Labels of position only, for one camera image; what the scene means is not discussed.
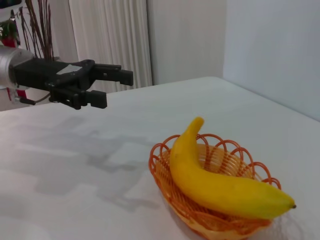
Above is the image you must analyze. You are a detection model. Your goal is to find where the yellow banana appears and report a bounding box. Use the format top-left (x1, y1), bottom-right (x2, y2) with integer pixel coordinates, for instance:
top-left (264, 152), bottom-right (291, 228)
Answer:
top-left (169, 116), bottom-right (298, 221)

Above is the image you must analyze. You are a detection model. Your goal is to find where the orange woven plastic basket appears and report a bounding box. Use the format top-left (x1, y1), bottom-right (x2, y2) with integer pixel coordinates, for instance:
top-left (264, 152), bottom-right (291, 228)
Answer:
top-left (149, 133), bottom-right (282, 239)

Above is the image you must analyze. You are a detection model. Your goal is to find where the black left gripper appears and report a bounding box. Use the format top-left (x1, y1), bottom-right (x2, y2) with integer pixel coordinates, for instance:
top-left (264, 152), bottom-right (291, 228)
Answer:
top-left (8, 58), bottom-right (134, 111)

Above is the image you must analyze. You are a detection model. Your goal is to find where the brown stick plant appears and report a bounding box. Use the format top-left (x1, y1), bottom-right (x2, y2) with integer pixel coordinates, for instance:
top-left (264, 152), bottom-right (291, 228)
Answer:
top-left (19, 0), bottom-right (55, 62)

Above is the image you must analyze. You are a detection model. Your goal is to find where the left arm cable with plug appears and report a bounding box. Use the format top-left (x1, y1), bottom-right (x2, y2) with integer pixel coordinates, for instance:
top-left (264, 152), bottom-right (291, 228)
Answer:
top-left (17, 92), bottom-right (51, 106)

